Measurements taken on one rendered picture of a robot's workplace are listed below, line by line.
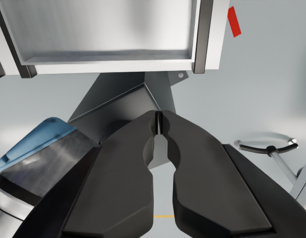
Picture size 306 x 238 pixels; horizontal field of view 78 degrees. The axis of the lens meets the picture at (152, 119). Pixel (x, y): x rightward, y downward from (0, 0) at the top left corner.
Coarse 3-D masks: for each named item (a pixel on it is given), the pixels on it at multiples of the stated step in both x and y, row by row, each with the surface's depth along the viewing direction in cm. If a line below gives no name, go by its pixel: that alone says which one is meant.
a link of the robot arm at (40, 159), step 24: (48, 120) 31; (24, 144) 27; (48, 144) 28; (72, 144) 30; (96, 144) 35; (0, 168) 27; (24, 168) 27; (48, 168) 28; (0, 192) 26; (24, 192) 26; (0, 216) 25; (24, 216) 26
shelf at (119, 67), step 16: (224, 0) 27; (224, 16) 29; (0, 32) 29; (0, 48) 31; (208, 48) 31; (0, 64) 32; (64, 64) 32; (80, 64) 32; (96, 64) 32; (112, 64) 32; (128, 64) 32; (144, 64) 32; (160, 64) 32; (176, 64) 32; (208, 64) 32
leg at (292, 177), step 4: (272, 152) 142; (276, 152) 141; (272, 156) 141; (276, 156) 137; (280, 156) 137; (276, 160) 136; (280, 160) 134; (280, 164) 132; (284, 164) 130; (280, 168) 132; (284, 168) 128; (288, 168) 127; (284, 172) 128; (288, 172) 125; (292, 172) 124; (288, 176) 124; (292, 176) 122; (296, 176) 122; (292, 180) 121; (292, 184) 121
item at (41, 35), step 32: (0, 0) 24; (32, 0) 27; (64, 0) 27; (96, 0) 27; (128, 0) 27; (160, 0) 27; (192, 0) 27; (32, 32) 29; (64, 32) 29; (96, 32) 29; (128, 32) 29; (160, 32) 29; (192, 32) 28; (32, 64) 29
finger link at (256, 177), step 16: (224, 144) 9; (240, 160) 8; (256, 176) 7; (256, 192) 7; (272, 192) 7; (272, 208) 6; (288, 208) 6; (272, 224) 6; (288, 224) 6; (304, 224) 6
